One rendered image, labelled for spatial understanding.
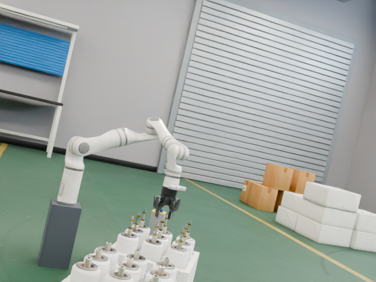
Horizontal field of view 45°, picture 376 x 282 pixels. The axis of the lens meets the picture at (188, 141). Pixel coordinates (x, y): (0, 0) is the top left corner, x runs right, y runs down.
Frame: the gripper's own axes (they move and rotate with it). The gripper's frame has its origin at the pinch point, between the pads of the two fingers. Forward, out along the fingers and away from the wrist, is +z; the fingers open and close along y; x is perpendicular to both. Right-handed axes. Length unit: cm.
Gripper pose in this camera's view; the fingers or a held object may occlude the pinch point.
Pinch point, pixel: (163, 216)
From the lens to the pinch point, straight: 220.6
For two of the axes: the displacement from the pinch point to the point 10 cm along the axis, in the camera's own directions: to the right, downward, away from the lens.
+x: 5.5, 1.4, -8.3
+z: -2.2, 9.7, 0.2
